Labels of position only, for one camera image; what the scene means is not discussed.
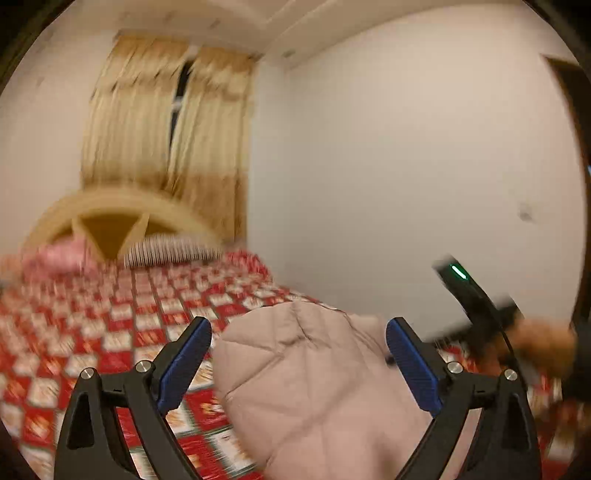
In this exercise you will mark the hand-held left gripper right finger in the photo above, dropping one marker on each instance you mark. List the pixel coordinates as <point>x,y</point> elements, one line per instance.
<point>413,364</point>

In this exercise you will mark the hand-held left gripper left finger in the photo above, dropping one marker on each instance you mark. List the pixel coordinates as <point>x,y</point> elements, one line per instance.
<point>184,364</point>

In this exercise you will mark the beige puffer jacket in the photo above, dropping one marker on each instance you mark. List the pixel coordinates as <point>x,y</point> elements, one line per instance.
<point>314,392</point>

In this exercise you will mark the person's right hand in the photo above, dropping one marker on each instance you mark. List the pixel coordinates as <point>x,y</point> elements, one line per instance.
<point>540,344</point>

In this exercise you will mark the red patterned bedspread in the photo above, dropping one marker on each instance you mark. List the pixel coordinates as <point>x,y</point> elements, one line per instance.
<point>115,323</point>

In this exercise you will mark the striped pillow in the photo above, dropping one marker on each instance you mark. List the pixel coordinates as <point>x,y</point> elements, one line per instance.
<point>171,251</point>

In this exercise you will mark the cream wooden headboard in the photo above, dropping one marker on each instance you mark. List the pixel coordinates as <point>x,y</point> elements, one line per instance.
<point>111,230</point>

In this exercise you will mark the pink pillow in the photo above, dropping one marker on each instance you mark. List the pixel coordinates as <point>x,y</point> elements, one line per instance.
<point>55,258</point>

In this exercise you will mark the yellow patterned curtain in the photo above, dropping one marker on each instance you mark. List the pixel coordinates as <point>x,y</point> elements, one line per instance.
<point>212,138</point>
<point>129,115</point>

